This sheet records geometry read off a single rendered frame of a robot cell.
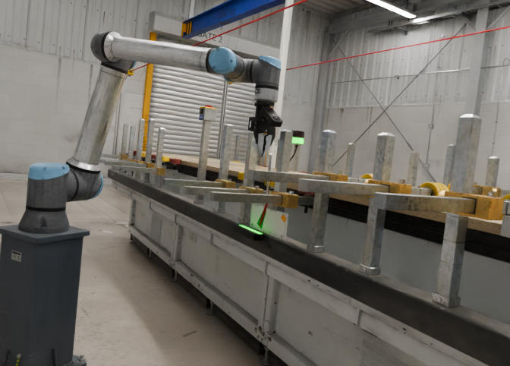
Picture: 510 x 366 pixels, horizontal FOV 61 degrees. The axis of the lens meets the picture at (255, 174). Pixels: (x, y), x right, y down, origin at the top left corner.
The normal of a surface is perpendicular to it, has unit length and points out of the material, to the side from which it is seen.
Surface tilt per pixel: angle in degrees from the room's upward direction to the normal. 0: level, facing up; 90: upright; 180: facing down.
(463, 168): 90
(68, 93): 90
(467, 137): 90
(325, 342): 90
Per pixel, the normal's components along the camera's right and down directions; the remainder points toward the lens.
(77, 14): 0.55, 0.11
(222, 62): -0.24, 0.03
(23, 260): -0.44, 0.00
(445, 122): -0.83, -0.06
